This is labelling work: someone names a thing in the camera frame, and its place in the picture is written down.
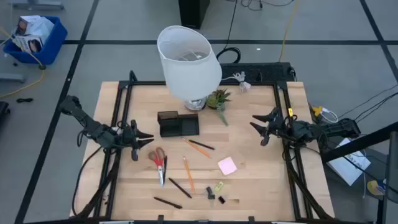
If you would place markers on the black mesh desk organizer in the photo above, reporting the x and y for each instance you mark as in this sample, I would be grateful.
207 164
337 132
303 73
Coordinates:
186 126

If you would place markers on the black box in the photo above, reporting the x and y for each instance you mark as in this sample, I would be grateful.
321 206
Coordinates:
221 199

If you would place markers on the black perforated panel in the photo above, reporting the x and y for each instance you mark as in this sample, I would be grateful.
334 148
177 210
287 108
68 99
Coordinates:
267 73

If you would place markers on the black binder clip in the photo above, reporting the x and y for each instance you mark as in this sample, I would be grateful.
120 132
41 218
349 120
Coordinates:
211 196
209 189

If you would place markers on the pink sticky note pad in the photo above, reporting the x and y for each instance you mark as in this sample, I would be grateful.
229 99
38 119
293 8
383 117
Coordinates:
227 165

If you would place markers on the potted succulent plant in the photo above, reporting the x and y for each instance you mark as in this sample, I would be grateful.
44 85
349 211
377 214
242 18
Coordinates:
214 100

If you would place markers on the black aluminium table frame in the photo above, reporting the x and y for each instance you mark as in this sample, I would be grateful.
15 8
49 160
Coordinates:
149 83

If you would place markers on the orange wooden pencil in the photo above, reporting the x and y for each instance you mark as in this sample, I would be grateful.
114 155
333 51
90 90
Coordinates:
188 174
196 147

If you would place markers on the yellow plug connector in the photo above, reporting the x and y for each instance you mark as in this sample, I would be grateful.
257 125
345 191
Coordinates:
317 110

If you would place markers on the black case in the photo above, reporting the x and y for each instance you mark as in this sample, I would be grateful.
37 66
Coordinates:
3 110

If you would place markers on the white printed cardboard box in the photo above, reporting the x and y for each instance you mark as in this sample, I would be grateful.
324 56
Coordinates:
29 45
34 26

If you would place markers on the white paper box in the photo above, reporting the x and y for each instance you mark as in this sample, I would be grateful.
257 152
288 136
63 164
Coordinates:
348 169

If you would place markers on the black caster wheel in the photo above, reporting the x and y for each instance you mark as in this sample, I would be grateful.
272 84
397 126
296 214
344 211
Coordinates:
42 66

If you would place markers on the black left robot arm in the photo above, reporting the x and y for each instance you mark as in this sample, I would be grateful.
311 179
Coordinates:
93 126

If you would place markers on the grey metal stand foot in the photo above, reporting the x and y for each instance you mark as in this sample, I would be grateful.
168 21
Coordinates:
37 4
12 77

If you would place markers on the blue plastic bin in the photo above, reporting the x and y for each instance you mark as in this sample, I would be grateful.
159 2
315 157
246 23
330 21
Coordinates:
53 46

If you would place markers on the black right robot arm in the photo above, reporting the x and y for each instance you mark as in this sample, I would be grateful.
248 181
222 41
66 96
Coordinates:
326 129

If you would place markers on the white shade silver table lamp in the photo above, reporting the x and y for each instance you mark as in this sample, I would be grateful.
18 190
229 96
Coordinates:
189 71

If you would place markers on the black diagonal beam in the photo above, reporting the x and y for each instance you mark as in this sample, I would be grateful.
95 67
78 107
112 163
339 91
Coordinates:
357 144

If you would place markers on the yellow binder clip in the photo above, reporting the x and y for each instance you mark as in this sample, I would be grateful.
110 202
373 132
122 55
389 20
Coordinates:
219 186

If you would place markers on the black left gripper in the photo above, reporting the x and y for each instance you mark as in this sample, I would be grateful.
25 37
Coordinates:
127 138

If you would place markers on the yellow tape roll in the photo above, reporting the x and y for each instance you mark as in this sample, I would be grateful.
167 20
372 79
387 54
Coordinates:
374 187

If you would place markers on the black computer tower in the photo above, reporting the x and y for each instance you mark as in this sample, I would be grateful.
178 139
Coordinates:
194 12

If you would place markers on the dark grey post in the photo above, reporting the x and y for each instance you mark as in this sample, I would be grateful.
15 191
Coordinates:
392 174

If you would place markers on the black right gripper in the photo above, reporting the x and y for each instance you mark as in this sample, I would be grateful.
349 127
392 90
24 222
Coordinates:
280 127

